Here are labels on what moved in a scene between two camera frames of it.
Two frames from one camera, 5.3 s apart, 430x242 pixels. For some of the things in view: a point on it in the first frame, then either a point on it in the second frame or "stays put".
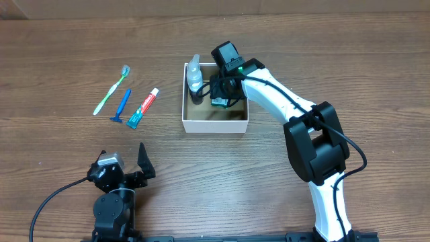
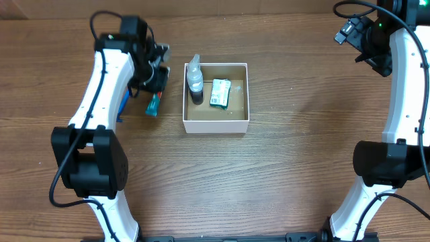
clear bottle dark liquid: (195, 78) stays put
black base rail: (288, 237) stays put
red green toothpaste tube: (134, 122) -> (152, 109)
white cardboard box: (203, 118) stays put
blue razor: (117, 118) stays put
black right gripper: (220, 92) -> (357, 37)
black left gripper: (140, 179) -> (160, 85)
